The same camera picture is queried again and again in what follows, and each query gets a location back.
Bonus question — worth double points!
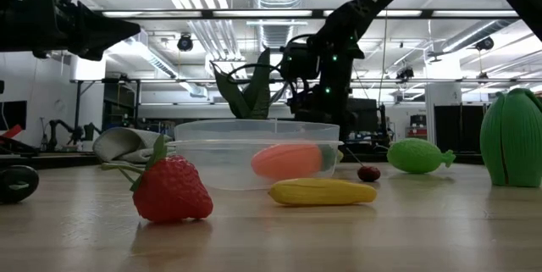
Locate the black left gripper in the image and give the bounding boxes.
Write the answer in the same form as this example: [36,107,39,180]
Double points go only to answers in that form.
[0,0,141,61]

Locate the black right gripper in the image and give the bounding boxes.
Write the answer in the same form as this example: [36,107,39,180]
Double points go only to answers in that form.
[287,58,361,123]

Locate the orange toy carrot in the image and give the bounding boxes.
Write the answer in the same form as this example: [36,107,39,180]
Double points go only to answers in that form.
[250,142,335,181]

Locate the dark red toy cherry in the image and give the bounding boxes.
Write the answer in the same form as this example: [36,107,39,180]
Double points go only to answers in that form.
[346,147,382,183]

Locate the yellow toy corn cob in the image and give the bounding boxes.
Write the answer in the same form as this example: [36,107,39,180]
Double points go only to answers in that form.
[268,178,379,208]

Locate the bumpy green toy lime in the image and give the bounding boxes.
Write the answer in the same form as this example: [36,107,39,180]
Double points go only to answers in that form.
[386,137,456,175]

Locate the grey cloth towel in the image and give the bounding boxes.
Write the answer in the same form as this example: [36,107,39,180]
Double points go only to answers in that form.
[91,126,174,164]

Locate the red toy strawberry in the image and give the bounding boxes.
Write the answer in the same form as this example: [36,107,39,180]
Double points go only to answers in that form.
[100,135,214,224]

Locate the large green toy cabbage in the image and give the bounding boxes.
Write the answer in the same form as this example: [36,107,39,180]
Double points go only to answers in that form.
[479,88,542,188]

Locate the clear plastic tupperware container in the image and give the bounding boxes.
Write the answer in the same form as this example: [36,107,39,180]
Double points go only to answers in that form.
[165,119,344,192]

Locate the green leafy plant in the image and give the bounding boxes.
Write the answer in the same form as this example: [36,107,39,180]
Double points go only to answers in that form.
[210,47,297,120]

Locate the white pillar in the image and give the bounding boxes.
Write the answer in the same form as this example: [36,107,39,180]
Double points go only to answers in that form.
[424,83,463,155]

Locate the red bar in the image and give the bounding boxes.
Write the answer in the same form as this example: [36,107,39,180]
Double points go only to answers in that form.
[0,124,22,140]

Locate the black cabinets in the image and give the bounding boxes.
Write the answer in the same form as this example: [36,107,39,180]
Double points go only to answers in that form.
[434,104,486,165]

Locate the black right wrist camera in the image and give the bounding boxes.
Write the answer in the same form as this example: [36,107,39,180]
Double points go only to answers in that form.
[279,42,321,80]

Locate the black metal frame stand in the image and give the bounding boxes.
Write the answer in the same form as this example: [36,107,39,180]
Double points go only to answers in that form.
[69,78,139,146]

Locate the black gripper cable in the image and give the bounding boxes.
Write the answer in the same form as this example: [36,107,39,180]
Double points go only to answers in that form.
[226,32,317,86]

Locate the small black wall monitor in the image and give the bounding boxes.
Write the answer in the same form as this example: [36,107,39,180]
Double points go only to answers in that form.
[0,100,28,131]

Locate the black round ring object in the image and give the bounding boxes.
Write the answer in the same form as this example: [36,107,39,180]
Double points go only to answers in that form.
[0,164,40,204]

